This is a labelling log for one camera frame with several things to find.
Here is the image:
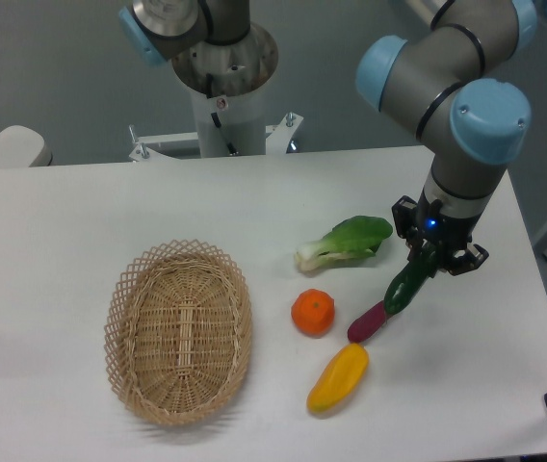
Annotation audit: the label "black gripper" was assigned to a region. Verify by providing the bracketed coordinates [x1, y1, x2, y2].
[392, 192, 489, 276]

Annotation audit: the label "dark green cucumber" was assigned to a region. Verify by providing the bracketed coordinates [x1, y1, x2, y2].
[383, 244, 438, 317]

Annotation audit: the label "second grey robot arm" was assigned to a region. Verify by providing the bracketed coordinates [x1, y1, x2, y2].
[118, 0, 250, 65]

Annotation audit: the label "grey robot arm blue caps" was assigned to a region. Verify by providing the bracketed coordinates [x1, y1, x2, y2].
[355, 1, 537, 275]

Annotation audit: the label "green bok choy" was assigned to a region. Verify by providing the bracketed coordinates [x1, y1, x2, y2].
[294, 216, 393, 272]

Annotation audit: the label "purple sweet potato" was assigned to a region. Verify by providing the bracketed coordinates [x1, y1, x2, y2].
[347, 300, 389, 343]

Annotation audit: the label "orange tangerine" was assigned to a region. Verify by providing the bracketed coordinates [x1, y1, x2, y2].
[291, 289, 335, 336]

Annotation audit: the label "yellow mango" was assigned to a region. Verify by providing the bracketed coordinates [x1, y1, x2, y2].
[306, 343, 369, 414]

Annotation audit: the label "woven wicker basket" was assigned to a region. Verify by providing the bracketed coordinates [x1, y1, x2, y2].
[104, 240, 252, 425]

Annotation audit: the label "white chair armrest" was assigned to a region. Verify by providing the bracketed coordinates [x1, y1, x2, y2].
[0, 125, 53, 169]

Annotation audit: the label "white pedestal base frame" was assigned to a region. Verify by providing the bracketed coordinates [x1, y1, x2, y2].
[128, 112, 304, 162]

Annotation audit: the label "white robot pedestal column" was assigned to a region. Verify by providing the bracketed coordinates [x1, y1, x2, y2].
[171, 23, 278, 134]

